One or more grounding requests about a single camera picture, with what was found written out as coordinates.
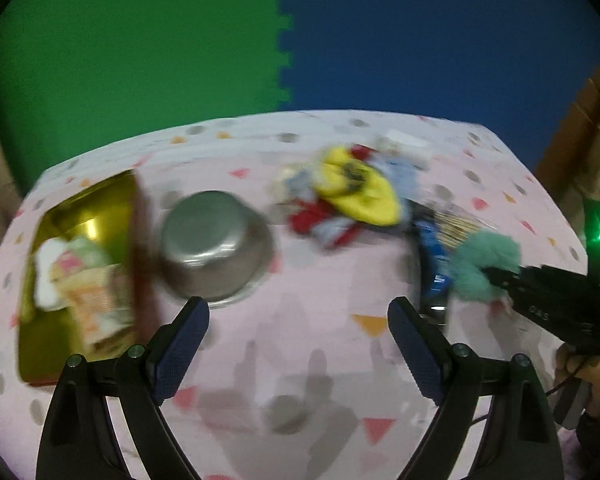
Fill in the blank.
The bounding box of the person's right hand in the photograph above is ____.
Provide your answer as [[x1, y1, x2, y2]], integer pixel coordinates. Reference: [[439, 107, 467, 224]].
[[554, 342, 600, 418]]

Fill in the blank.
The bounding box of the white rolled sock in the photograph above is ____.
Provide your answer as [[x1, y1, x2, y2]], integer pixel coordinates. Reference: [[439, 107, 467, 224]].
[[380, 130, 431, 161]]

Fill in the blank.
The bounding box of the blue snack packet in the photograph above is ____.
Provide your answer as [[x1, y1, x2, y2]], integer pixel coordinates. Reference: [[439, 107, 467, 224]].
[[412, 210, 453, 318]]

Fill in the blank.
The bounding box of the white cloth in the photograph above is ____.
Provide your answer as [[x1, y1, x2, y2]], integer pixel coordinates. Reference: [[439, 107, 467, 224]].
[[32, 237, 73, 311]]

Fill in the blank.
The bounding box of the orange patterned sock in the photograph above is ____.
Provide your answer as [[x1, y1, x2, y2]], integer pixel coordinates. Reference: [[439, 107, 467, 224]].
[[62, 265, 136, 358]]

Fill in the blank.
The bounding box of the striped beige packet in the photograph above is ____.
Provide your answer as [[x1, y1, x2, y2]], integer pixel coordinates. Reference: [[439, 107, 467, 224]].
[[430, 207, 496, 251]]

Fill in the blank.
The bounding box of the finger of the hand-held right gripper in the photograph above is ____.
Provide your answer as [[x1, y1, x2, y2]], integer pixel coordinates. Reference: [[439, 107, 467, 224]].
[[482, 266, 523, 293]]

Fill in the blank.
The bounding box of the gold tin box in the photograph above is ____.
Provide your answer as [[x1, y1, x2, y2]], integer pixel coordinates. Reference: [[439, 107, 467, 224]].
[[17, 170, 161, 388]]

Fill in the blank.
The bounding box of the green foam mat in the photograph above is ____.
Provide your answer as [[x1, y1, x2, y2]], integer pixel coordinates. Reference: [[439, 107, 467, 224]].
[[0, 0, 293, 211]]

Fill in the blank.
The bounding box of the light blue fluffy sock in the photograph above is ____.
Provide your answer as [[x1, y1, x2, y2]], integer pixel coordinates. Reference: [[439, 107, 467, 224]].
[[375, 152, 421, 196]]

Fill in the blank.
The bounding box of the cream sock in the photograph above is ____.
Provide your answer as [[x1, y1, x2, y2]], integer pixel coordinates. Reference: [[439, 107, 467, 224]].
[[272, 165, 303, 203]]

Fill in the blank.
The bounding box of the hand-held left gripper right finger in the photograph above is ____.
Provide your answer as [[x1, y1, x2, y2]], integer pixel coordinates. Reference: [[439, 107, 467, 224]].
[[387, 296, 566, 480]]

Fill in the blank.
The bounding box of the red sock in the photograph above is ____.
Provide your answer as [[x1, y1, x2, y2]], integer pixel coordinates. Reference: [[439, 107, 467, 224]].
[[287, 200, 361, 241]]

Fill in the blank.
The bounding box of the pink patterned tablecloth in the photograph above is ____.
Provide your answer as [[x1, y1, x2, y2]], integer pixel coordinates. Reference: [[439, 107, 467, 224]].
[[0, 109, 593, 480]]

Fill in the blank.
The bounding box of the green patterned sock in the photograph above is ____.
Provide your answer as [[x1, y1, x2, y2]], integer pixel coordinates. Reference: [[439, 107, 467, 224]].
[[67, 237, 113, 271]]

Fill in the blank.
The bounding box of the brown foam mat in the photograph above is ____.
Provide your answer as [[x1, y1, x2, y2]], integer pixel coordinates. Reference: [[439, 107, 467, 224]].
[[535, 50, 600, 241]]

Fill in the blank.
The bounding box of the teal fluffy sock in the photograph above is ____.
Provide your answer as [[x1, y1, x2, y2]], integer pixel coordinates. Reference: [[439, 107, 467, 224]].
[[447, 232, 523, 306]]

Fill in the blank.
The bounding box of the yellow sock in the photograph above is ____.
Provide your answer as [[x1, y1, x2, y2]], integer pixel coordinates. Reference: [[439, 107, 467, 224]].
[[315, 145, 403, 226]]

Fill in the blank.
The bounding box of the blue foam mat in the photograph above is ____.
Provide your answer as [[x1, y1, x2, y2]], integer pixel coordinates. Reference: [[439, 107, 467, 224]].
[[277, 0, 600, 171]]

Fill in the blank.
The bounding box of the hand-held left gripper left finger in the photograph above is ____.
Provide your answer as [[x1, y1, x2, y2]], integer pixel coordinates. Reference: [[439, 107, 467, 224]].
[[36, 296, 211, 480]]

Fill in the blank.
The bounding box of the steel bowl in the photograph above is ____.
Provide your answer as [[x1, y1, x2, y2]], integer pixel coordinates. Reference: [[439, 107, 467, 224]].
[[160, 190, 276, 306]]

